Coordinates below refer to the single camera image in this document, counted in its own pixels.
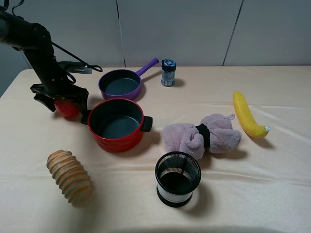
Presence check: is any red cooking pot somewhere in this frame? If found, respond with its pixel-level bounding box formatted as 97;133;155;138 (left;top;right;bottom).
81;98;153;153

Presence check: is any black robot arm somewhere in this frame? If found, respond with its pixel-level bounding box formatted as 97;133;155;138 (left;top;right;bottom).
0;7;89;117

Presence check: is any pink towel with black band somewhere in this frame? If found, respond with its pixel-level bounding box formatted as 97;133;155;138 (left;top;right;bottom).
161;114;242;160

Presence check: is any yellow banana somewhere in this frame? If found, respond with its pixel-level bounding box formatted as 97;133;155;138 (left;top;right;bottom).
233;91;270;138

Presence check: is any red apple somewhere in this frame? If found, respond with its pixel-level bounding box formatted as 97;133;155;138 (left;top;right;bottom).
54;99;79;118

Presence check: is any striped bread loaf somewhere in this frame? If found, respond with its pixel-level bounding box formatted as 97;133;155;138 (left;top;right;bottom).
46;150;93;204

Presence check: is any small blue-lidded jar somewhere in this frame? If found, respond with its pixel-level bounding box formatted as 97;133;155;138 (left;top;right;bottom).
161;59;176;87

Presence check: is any purple saucepan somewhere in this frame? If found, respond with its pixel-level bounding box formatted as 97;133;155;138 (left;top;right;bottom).
98;58;159;100

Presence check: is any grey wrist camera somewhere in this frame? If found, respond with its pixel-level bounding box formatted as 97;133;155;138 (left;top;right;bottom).
58;61;92;74

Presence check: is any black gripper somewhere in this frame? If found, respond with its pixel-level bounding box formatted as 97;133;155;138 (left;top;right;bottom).
31;67;88;117

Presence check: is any black mesh pen cup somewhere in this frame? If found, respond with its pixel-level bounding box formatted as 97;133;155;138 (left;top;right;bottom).
155;151;201;208

